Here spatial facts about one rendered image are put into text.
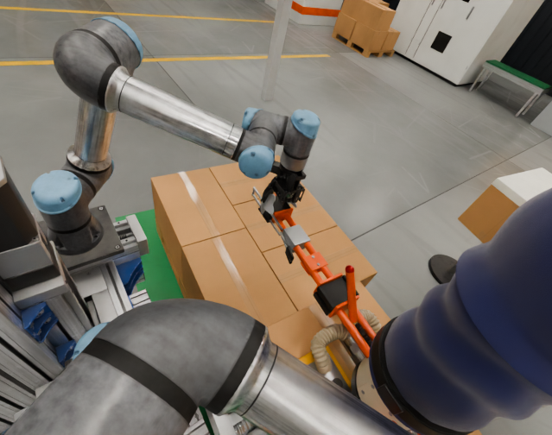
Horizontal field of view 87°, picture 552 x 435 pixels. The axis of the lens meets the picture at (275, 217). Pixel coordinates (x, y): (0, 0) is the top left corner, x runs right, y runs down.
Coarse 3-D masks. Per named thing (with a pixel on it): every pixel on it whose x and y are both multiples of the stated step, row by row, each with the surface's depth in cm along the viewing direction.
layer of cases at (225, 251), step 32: (160, 192) 183; (192, 192) 189; (224, 192) 197; (160, 224) 207; (192, 224) 172; (224, 224) 177; (256, 224) 182; (288, 224) 188; (320, 224) 195; (192, 256) 157; (224, 256) 162; (256, 256) 166; (352, 256) 182; (192, 288) 164; (224, 288) 149; (256, 288) 153; (288, 288) 157
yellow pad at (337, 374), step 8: (328, 352) 82; (304, 360) 79; (312, 360) 79; (336, 360) 81; (312, 368) 77; (336, 368) 79; (328, 376) 77; (336, 376) 77; (344, 376) 78; (344, 384) 76
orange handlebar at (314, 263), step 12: (276, 216) 96; (288, 216) 97; (300, 252) 88; (312, 252) 89; (312, 264) 85; (324, 264) 86; (312, 276) 84; (336, 312) 78; (360, 312) 79; (348, 324) 76; (360, 324) 77; (360, 336) 74; (372, 336) 75; (360, 348) 73
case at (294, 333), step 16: (368, 304) 97; (288, 320) 87; (304, 320) 88; (320, 320) 90; (336, 320) 91; (384, 320) 94; (272, 336) 83; (288, 336) 84; (304, 336) 85; (304, 352) 82; (336, 352) 84; (352, 368) 82; (480, 432) 78
